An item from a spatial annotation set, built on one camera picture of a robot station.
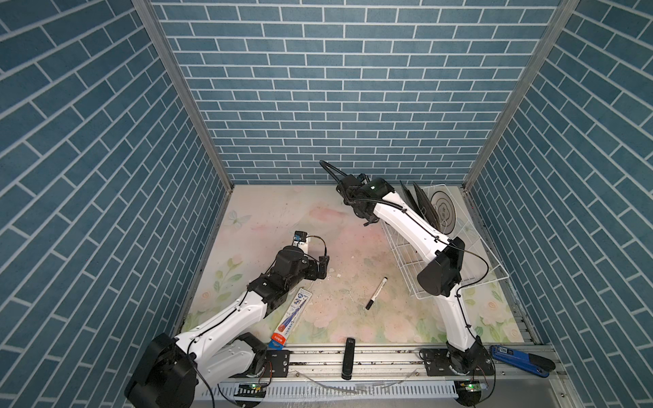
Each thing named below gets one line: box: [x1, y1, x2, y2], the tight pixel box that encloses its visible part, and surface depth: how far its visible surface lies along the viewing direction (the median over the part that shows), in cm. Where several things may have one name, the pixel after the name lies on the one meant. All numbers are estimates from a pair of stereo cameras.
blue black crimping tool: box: [489, 345, 557, 378], surface depth 74 cm
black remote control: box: [341, 337, 356, 380], surface depth 75 cm
